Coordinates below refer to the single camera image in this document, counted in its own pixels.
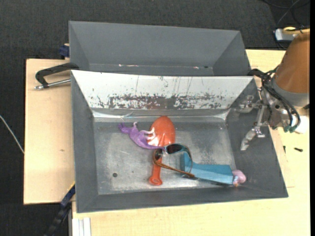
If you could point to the grey metal bin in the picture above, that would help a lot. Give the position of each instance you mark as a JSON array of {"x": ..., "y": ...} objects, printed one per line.
[{"x": 128, "y": 171}]

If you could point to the brown blue-lensed sunglasses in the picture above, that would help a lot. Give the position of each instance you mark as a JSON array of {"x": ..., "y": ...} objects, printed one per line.
[{"x": 176, "y": 148}]

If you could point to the blue box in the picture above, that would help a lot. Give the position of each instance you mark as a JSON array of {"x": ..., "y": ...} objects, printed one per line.
[{"x": 211, "y": 172}]

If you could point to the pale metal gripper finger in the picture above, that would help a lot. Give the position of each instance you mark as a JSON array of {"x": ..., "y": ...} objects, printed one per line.
[
  {"x": 249, "y": 104},
  {"x": 251, "y": 135}
]

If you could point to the pale wood flat board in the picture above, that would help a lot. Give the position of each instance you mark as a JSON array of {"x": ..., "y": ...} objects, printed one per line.
[{"x": 48, "y": 131}]

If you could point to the small black screw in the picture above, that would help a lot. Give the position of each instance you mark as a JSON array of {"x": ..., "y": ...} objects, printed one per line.
[{"x": 298, "y": 149}]

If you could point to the purple toy animal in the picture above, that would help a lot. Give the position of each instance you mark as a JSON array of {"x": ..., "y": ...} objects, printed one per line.
[{"x": 137, "y": 136}]

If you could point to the orange plastic spoon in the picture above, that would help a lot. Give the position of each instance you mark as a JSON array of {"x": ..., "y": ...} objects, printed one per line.
[{"x": 163, "y": 131}]

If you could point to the pink toy animal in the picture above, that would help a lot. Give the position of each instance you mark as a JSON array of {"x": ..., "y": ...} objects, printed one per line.
[{"x": 240, "y": 176}]

